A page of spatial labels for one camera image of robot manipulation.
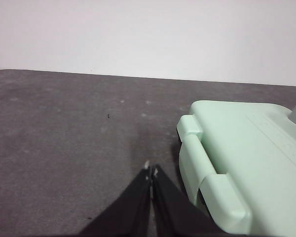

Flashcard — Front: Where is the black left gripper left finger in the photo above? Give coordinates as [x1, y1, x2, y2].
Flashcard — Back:
[78, 164, 151, 237]

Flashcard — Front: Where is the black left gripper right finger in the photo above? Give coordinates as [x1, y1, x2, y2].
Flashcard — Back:
[151, 164, 228, 237]

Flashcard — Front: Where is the mint green griddle cover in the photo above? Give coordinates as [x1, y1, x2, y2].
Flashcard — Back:
[176, 100, 296, 234]

